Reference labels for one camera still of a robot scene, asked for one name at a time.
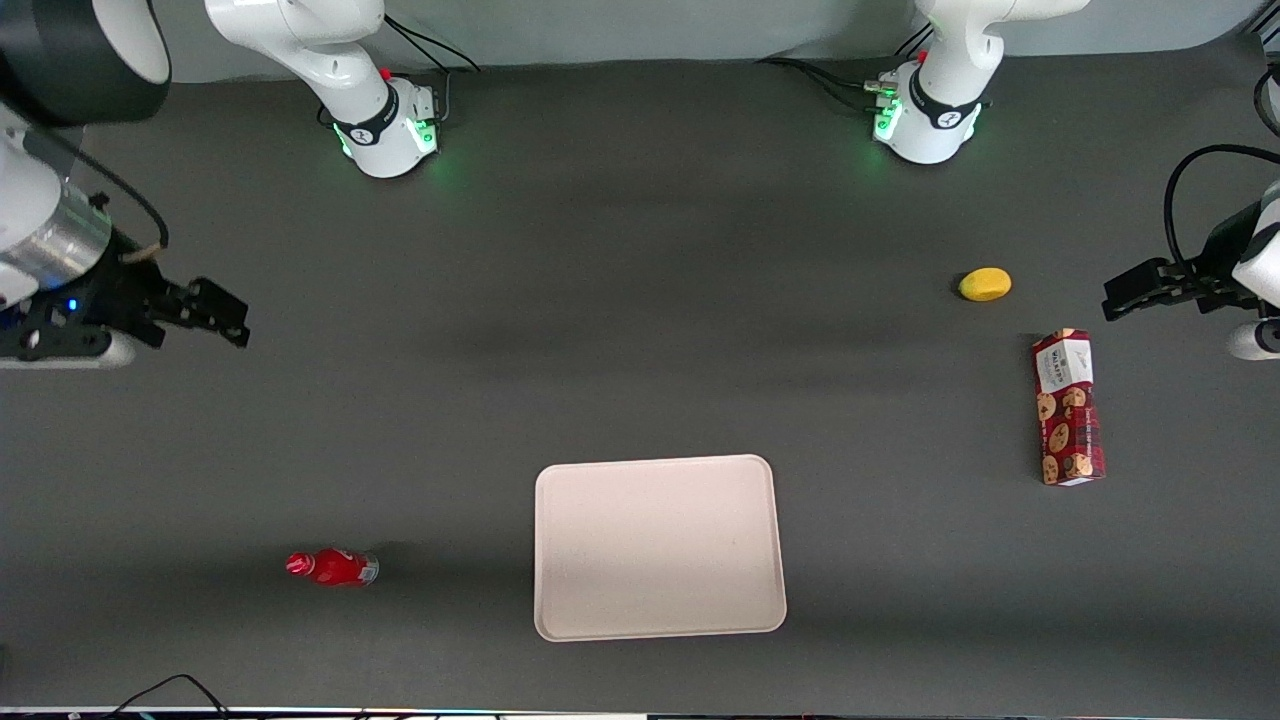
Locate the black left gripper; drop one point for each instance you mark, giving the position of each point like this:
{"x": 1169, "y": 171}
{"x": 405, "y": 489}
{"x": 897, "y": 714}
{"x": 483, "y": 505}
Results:
{"x": 1218, "y": 252}

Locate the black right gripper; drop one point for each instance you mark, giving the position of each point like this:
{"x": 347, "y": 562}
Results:
{"x": 120, "y": 288}

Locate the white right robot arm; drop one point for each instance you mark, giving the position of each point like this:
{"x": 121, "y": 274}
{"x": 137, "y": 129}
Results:
{"x": 380, "y": 140}

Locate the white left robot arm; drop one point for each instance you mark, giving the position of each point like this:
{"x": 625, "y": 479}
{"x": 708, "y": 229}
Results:
{"x": 935, "y": 130}

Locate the red coke bottle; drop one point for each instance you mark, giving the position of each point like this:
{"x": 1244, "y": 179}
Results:
{"x": 335, "y": 567}

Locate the beige rectangular tray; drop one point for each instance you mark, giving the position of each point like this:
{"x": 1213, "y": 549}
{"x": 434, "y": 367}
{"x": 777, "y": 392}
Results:
{"x": 660, "y": 547}

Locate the red tartan cookie box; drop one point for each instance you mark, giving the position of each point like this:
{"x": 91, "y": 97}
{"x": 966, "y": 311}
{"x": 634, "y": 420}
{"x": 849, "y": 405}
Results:
{"x": 1068, "y": 415}

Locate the yellow lemon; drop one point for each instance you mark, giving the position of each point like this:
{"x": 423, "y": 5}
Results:
{"x": 985, "y": 284}

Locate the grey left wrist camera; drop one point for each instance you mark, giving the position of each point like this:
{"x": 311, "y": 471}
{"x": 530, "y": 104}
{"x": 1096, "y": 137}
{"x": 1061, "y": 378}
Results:
{"x": 1250, "y": 342}

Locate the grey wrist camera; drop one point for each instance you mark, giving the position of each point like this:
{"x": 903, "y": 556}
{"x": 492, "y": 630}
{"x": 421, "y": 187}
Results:
{"x": 1250, "y": 342}
{"x": 110, "y": 350}

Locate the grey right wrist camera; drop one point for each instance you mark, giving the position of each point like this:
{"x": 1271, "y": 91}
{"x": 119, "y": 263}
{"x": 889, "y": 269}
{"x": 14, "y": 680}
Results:
{"x": 110, "y": 350}

